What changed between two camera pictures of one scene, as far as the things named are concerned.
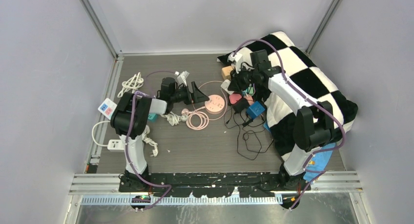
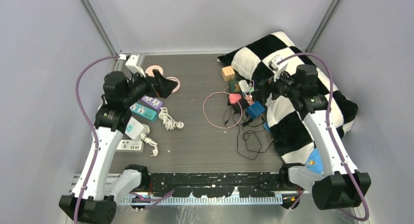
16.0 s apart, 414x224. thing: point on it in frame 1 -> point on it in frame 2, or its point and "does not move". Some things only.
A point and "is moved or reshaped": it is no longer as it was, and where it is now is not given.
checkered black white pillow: [304, 79] does not move
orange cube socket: [226, 72] does not move
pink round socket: [215, 105] -> [149, 71]
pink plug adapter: [234, 97] does not move
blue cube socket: [255, 110] does not move
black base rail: [213, 184] does not move
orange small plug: [249, 99] does not move
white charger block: [225, 85] is moved or reshaped
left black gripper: [197, 96] -> [163, 86]
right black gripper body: [244, 78] -> [279, 87]
